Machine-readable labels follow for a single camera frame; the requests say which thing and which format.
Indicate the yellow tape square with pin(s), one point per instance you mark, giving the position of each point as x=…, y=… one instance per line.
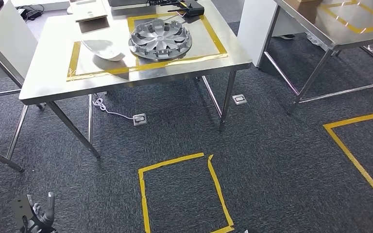
x=349, y=154
x=173, y=161

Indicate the black power adapter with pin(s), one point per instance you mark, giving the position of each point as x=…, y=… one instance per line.
x=34, y=14

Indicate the white desk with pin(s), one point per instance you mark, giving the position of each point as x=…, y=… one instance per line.
x=9, y=41
x=51, y=4
x=254, y=29

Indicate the open white cardboard box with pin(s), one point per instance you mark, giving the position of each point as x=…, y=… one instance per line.
x=88, y=9

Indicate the black remote with antennas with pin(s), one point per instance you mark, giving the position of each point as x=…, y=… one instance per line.
x=193, y=8

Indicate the stainless steel workbench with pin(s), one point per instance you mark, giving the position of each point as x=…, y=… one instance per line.
x=51, y=58

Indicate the silver wheel hubcap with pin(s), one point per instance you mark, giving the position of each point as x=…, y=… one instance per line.
x=160, y=40

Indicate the white curved plastic part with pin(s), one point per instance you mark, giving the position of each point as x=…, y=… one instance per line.
x=104, y=49

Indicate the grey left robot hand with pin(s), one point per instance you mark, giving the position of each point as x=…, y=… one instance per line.
x=24, y=212

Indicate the stainless steel table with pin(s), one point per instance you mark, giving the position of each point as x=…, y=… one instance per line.
x=308, y=19

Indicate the metal floor socket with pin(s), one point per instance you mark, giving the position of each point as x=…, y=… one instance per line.
x=140, y=119
x=239, y=99

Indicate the yellow tape double rectangle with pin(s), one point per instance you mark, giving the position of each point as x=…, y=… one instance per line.
x=73, y=59

